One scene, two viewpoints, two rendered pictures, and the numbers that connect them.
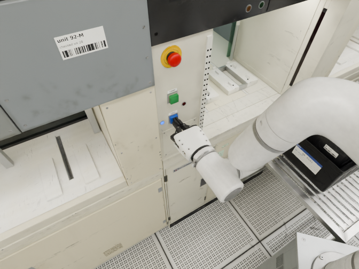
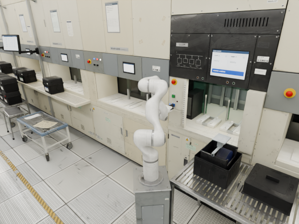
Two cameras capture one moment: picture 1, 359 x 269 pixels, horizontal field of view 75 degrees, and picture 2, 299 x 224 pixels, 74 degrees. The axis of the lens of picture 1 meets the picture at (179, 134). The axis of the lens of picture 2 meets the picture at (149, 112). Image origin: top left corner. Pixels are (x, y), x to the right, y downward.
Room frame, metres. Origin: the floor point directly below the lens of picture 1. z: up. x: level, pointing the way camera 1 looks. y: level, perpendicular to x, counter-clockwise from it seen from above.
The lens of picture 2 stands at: (-0.27, -1.73, 1.86)
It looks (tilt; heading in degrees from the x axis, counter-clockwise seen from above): 23 degrees down; 71
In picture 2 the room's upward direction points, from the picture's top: 1 degrees counter-clockwise
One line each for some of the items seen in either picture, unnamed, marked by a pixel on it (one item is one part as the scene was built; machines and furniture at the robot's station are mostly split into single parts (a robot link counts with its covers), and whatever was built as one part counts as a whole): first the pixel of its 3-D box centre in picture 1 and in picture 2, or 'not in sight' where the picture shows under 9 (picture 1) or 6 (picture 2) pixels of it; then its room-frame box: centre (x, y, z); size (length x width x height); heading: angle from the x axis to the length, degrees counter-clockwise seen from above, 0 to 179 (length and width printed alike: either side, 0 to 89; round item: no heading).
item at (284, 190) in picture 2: not in sight; (271, 184); (0.88, -0.99, 0.83); 0.29 x 0.29 x 0.13; 29
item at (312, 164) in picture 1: (327, 147); (217, 163); (0.65, -0.68, 0.85); 0.28 x 0.28 x 0.17; 29
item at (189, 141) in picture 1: (193, 144); (165, 109); (0.47, -0.05, 1.10); 0.11 x 0.10 x 0.07; 30
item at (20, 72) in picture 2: not in sight; (26, 75); (-1.38, 3.12, 0.93); 0.30 x 0.28 x 0.26; 123
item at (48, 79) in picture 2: not in sight; (53, 84); (-0.78, 2.09, 0.93); 0.30 x 0.28 x 0.26; 117
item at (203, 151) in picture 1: (203, 157); not in sight; (0.42, -0.08, 1.10); 0.09 x 0.03 x 0.08; 120
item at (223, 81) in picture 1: (231, 76); (233, 127); (1.12, -0.30, 0.89); 0.22 x 0.21 x 0.04; 30
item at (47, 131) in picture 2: not in sight; (45, 132); (-0.99, 1.64, 0.24); 0.97 x 0.52 x 0.48; 123
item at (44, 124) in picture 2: not in sight; (45, 124); (-0.93, 1.47, 0.47); 0.31 x 0.23 x 0.02; 142
